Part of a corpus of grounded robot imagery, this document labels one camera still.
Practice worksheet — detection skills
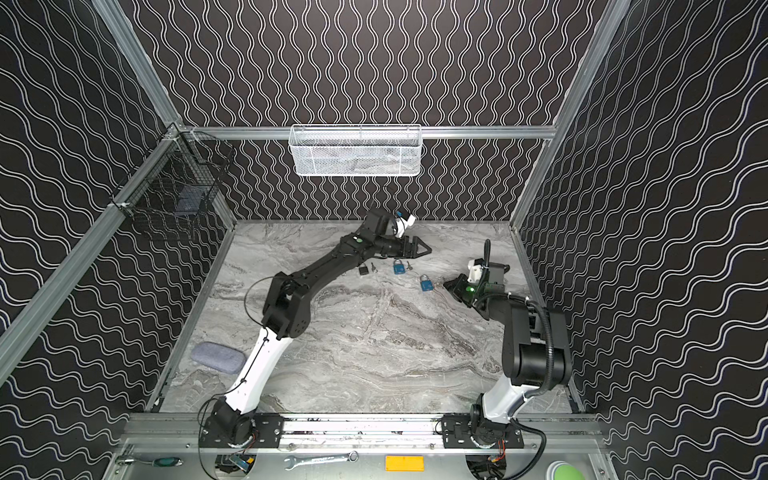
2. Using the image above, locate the blue padlock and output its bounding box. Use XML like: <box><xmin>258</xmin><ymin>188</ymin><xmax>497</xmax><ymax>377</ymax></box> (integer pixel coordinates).
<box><xmin>419</xmin><ymin>274</ymin><xmax>434</xmax><ymax>292</ymax></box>
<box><xmin>393</xmin><ymin>259</ymin><xmax>413</xmax><ymax>275</ymax></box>

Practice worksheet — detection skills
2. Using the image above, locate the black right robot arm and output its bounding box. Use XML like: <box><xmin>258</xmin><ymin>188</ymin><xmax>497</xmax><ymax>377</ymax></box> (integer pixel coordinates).
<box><xmin>444</xmin><ymin>259</ymin><xmax>572</xmax><ymax>447</ymax></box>

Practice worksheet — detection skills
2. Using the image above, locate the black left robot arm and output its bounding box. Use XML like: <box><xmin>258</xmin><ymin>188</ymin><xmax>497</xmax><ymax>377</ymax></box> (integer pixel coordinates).
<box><xmin>199</xmin><ymin>209</ymin><xmax>432</xmax><ymax>448</ymax></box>

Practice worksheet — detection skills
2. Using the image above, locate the yellow label plate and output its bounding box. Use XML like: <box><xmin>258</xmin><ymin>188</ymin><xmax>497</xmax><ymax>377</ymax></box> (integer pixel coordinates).
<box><xmin>385</xmin><ymin>455</ymin><xmax>425</xmax><ymax>473</ymax></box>

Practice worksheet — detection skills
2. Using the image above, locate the silver open-end wrench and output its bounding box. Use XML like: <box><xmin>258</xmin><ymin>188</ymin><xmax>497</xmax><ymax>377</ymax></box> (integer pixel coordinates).
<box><xmin>284</xmin><ymin>451</ymin><xmax>359</xmax><ymax>471</ymax></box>

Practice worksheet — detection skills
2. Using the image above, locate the green round button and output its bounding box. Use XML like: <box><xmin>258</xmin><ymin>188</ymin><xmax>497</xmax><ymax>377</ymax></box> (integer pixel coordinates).
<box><xmin>546</xmin><ymin>461</ymin><xmax>586</xmax><ymax>480</ymax></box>

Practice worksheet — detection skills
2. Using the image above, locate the grey cloth pad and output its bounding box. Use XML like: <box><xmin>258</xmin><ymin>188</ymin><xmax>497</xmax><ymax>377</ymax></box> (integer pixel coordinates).
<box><xmin>190</xmin><ymin>341</ymin><xmax>246</xmax><ymax>375</ymax></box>

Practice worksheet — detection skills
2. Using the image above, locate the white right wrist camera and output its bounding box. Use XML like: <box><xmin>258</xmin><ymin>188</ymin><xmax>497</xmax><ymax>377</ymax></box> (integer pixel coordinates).
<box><xmin>467</xmin><ymin>258</ymin><xmax>487</xmax><ymax>285</ymax></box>

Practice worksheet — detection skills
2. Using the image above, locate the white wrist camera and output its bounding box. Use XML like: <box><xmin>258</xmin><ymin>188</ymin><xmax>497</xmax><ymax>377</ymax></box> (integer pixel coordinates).
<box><xmin>393</xmin><ymin>211</ymin><xmax>417</xmax><ymax>238</ymax></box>
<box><xmin>467</xmin><ymin>258</ymin><xmax>487</xmax><ymax>285</ymax></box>

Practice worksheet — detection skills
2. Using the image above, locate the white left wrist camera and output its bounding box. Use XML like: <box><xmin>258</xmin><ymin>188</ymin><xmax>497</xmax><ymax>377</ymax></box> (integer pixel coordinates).
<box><xmin>393</xmin><ymin>211</ymin><xmax>417</xmax><ymax>238</ymax></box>

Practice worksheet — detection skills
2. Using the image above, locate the white wire mesh basket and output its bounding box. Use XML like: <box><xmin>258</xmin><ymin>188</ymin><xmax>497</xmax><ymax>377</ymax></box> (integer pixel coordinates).
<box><xmin>288</xmin><ymin>124</ymin><xmax>424</xmax><ymax>177</ymax></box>

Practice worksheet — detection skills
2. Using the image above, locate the black wire mesh basket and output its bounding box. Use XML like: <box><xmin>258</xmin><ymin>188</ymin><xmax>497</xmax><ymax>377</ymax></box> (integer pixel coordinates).
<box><xmin>117</xmin><ymin>131</ymin><xmax>235</xmax><ymax>243</ymax></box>

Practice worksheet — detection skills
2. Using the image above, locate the green handled screwdriver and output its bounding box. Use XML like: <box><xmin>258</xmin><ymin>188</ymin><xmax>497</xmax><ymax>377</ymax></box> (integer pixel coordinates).
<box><xmin>116</xmin><ymin>456</ymin><xmax>184</xmax><ymax>468</ymax></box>

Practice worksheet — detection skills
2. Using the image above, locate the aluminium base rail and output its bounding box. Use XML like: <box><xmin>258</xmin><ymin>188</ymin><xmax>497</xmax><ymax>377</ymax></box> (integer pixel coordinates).
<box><xmin>119</xmin><ymin>412</ymin><xmax>607</xmax><ymax>452</ymax></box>

